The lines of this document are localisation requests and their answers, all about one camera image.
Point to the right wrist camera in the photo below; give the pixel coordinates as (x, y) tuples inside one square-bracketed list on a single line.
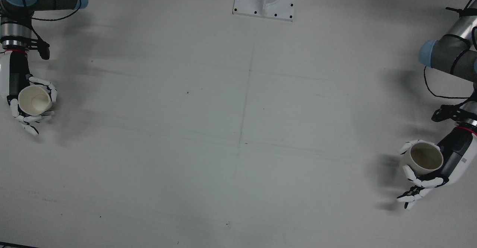
[(44, 50)]

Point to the beige paper cup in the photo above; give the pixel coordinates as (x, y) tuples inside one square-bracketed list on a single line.
[(425, 160)]

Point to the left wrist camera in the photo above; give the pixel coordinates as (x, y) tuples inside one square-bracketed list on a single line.
[(441, 113)]

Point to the white paper cup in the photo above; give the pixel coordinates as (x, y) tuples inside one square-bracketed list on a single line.
[(35, 101)]

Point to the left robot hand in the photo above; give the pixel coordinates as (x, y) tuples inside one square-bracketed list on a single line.
[(456, 155)]

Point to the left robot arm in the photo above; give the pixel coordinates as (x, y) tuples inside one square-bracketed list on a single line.
[(447, 56)]

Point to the white robot mount bracket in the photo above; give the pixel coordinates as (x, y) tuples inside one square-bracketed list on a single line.
[(264, 6)]

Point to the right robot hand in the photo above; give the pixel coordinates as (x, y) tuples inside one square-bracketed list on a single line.
[(15, 76)]

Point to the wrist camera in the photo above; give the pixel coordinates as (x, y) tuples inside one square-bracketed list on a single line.
[(44, 50), (441, 113)]

